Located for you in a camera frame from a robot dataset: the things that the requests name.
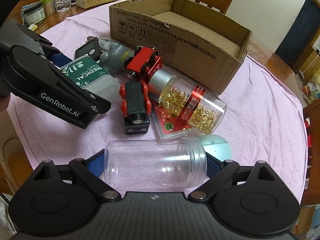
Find mint green oval case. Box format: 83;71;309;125
198;134;232;161

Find pink table cloth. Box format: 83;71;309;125
6;0;309;203

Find dark label jar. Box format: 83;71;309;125
21;2;46;27

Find clear plastic jar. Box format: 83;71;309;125
104;137;207;192

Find gold capsule bottle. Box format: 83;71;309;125
148;69;227;134

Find black small case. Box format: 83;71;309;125
74;37;100;62

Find green lid toothpick jar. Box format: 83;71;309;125
41;0;55;16

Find cardboard box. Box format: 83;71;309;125
109;0;252;94

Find black toy train car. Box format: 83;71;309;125
119;81;152;135

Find red clear card box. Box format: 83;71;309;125
150;102;202;139

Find grey toy figure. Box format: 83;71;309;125
97;37;134;74

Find red toy train car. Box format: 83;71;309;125
124;46;162;84

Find green label medical bottle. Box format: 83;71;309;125
59;56;121;108

